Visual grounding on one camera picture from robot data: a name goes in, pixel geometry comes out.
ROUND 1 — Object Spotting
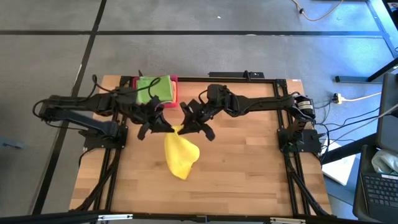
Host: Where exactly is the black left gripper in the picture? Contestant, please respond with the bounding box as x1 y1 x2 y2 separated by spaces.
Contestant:
130 96 175 141

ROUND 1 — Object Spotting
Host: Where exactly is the bright green microfiber towel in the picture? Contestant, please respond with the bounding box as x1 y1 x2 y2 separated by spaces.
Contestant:
136 75 175 105

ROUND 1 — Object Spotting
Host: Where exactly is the white plastic bag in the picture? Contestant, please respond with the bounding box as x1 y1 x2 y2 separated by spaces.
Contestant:
371 149 398 175

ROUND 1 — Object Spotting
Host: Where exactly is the dark grey panel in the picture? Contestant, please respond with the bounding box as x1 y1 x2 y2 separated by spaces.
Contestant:
374 72 398 154

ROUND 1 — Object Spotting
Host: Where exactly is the pink plastic bin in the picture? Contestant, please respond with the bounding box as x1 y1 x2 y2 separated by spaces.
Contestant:
132 73 180 109

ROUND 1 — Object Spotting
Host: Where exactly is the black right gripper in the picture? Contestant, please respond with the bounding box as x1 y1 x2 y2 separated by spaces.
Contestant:
177 98 222 142

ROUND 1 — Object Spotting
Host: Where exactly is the white flat board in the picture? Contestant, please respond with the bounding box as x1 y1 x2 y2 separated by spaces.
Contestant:
321 138 357 187

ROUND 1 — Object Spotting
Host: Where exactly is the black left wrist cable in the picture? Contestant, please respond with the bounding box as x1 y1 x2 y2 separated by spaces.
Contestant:
91 74 162 100

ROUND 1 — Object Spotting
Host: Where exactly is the white power cable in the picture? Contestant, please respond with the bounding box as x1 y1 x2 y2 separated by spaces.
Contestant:
341 91 382 103

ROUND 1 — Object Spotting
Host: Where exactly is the grey floor cable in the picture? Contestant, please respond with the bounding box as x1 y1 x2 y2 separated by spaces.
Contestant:
323 104 398 147

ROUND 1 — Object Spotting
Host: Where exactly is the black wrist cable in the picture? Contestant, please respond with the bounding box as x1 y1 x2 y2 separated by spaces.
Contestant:
198 89 210 105
91 74 162 100

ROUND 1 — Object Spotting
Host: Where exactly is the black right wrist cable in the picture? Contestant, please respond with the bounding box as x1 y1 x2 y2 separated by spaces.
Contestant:
198 89 210 105

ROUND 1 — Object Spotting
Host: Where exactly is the black laptop keyboard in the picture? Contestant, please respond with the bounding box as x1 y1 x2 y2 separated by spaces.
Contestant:
359 172 398 223

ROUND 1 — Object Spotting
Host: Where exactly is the black mounting bar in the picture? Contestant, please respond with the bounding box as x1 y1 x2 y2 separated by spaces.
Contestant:
208 70 266 80

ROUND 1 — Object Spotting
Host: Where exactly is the black aluminium table frame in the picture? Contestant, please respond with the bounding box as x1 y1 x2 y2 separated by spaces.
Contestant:
73 75 335 218

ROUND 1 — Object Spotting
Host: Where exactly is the black desk leg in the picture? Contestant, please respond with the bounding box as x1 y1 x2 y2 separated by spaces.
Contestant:
334 57 398 85

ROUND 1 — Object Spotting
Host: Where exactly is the yellow floor cable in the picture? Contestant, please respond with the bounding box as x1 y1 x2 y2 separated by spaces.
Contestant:
291 0 345 22

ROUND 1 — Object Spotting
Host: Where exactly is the silver metal bracket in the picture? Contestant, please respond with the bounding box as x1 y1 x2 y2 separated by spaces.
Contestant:
269 217 307 224
97 213 134 222

